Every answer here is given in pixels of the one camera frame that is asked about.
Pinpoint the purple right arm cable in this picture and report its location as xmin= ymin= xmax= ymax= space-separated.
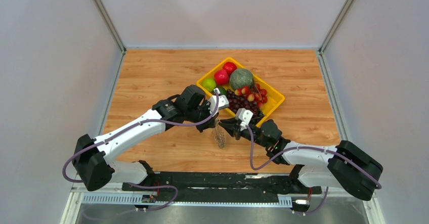
xmin=246 ymin=126 xmax=383 ymax=190

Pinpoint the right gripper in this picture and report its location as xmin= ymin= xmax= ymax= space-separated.
xmin=219 ymin=117 xmax=270 ymax=149

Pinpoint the green netted melon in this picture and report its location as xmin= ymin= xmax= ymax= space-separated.
xmin=229 ymin=68 xmax=254 ymax=90

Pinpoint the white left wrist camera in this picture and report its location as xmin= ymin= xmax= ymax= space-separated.
xmin=208 ymin=95 xmax=229 ymax=115

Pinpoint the purple grape bunch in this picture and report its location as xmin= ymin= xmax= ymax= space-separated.
xmin=226 ymin=89 xmax=265 ymax=124

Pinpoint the keyring chain with green tag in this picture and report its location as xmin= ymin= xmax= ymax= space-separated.
xmin=213 ymin=122 xmax=227 ymax=150

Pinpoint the red apple near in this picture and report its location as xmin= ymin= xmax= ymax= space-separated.
xmin=213 ymin=69 xmax=229 ymax=85

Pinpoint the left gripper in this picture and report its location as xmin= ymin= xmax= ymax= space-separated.
xmin=185 ymin=99 xmax=219 ymax=132

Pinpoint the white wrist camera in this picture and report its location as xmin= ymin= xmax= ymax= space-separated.
xmin=208 ymin=95 xmax=229 ymax=115
xmin=235 ymin=108 xmax=253 ymax=131

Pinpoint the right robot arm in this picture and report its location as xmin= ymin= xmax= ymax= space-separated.
xmin=220 ymin=118 xmax=383 ymax=201

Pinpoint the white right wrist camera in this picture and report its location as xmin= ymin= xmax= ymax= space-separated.
xmin=235 ymin=108 xmax=253 ymax=131

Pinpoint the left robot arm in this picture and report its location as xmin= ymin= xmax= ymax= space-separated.
xmin=66 ymin=85 xmax=229 ymax=191

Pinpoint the red apple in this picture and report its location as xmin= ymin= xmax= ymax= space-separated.
xmin=213 ymin=69 xmax=229 ymax=85
xmin=223 ymin=61 xmax=237 ymax=76

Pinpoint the yellow plastic tray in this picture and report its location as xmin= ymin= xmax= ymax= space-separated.
xmin=197 ymin=57 xmax=285 ymax=126

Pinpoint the red apple far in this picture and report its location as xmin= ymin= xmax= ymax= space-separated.
xmin=223 ymin=61 xmax=237 ymax=76

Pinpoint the dark green lime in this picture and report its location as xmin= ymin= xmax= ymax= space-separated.
xmin=217 ymin=86 xmax=228 ymax=97

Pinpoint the light green apple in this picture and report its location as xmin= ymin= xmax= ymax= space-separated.
xmin=202 ymin=78 xmax=217 ymax=93

